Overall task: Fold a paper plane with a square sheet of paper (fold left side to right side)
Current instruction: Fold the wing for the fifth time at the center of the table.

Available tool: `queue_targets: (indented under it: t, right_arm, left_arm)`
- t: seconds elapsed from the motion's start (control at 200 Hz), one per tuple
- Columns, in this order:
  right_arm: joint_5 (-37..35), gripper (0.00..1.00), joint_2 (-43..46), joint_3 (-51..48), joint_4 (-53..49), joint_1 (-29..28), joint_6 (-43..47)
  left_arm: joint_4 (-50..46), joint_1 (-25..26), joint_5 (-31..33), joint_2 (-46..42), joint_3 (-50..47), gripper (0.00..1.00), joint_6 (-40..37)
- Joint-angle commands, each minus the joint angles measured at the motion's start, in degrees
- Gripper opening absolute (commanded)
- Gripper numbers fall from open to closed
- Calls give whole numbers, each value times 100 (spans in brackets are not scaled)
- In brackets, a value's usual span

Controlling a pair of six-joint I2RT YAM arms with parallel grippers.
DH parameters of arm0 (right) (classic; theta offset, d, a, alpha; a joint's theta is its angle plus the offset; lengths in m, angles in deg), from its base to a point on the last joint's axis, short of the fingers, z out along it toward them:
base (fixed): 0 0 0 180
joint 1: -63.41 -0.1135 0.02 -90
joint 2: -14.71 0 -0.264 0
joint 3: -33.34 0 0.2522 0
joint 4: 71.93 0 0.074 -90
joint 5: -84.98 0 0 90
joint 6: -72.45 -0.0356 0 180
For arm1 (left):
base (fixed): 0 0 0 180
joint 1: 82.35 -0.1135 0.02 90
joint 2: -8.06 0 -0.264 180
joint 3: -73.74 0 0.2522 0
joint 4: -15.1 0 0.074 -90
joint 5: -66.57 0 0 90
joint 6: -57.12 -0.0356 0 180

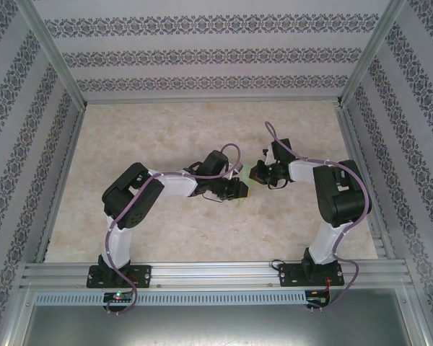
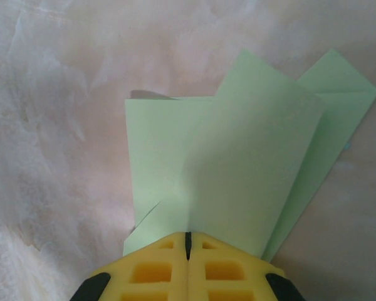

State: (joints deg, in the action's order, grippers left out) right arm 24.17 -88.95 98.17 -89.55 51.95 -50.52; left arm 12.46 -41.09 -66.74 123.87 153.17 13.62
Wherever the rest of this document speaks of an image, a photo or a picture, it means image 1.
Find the green paper sheet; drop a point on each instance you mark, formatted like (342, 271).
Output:
(244, 176)

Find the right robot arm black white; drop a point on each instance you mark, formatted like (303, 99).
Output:
(343, 194)

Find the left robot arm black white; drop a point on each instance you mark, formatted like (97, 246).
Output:
(130, 198)

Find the grey metal sheet panel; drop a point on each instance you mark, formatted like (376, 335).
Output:
(216, 324)

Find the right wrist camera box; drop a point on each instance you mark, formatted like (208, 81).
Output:
(268, 156)

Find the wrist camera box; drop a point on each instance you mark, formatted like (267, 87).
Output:
(268, 156)
(239, 167)

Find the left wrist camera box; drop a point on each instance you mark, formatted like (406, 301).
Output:
(239, 167)

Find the aluminium mounting rail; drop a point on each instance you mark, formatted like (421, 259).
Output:
(216, 274)

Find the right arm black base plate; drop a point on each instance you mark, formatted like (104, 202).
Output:
(288, 275)

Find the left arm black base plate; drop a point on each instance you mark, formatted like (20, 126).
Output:
(144, 275)

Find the aluminium frame post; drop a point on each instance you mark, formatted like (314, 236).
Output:
(54, 54)
(371, 54)

